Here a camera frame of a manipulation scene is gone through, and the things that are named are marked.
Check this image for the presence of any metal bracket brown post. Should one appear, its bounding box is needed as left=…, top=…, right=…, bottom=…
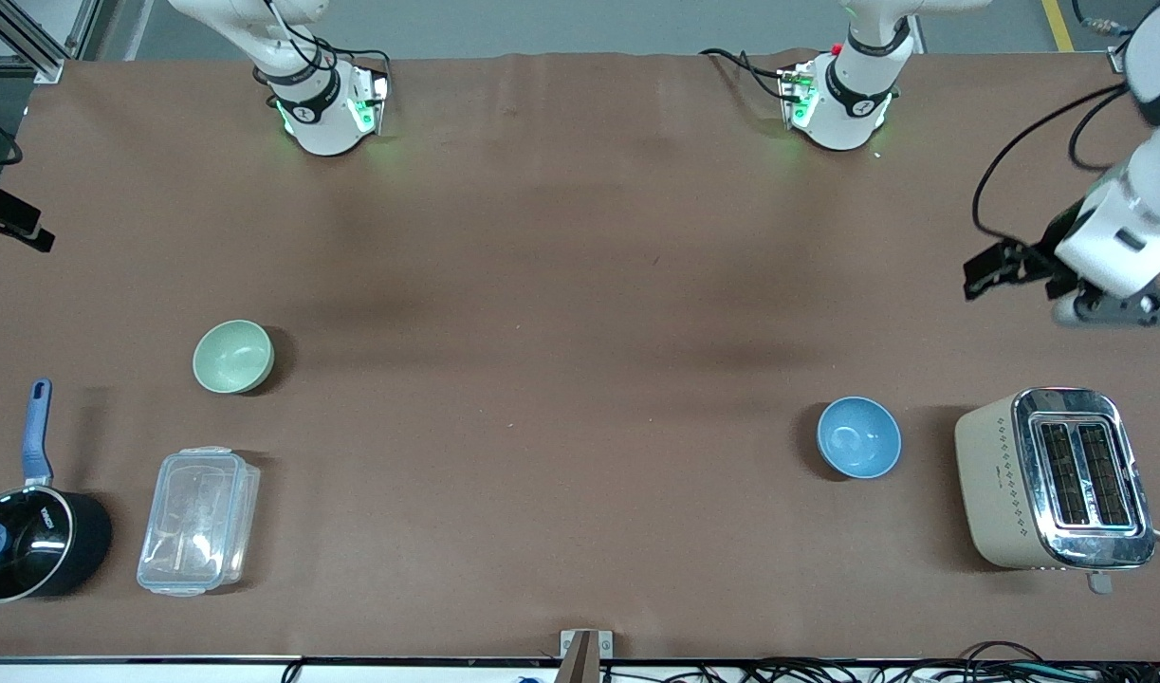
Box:
left=559, top=629, right=615, bottom=683

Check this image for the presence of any black cable tangle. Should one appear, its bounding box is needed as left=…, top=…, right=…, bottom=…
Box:
left=731, top=641, right=1160, bottom=683

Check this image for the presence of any black left base cable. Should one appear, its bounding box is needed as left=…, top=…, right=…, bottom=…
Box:
left=701, top=47, right=791, bottom=102

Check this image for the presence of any beige chrome toaster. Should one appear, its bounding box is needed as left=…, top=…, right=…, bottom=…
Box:
left=954, top=386, right=1157, bottom=596

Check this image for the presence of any black saucepan blue handle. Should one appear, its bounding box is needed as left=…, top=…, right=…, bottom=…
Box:
left=0, top=379, right=114, bottom=604

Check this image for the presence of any clear plastic food container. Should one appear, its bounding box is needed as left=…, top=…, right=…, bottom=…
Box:
left=137, top=446, right=262, bottom=599

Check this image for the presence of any glass lid blue knob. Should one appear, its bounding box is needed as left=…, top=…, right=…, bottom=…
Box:
left=0, top=489, right=73, bottom=600

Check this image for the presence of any green bowl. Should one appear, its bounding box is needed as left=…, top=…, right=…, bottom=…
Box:
left=193, top=320, right=275, bottom=395

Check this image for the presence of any black right base cable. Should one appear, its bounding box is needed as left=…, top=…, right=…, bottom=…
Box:
left=253, top=0, right=393, bottom=96

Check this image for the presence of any brown table mat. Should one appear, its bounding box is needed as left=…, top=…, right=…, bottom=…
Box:
left=0, top=49, right=1160, bottom=663

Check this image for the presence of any blue bowl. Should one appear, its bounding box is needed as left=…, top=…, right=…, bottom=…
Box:
left=817, top=397, right=903, bottom=480

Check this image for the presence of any black base cable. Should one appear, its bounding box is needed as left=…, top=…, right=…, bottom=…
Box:
left=701, top=47, right=791, bottom=102
left=253, top=0, right=393, bottom=96

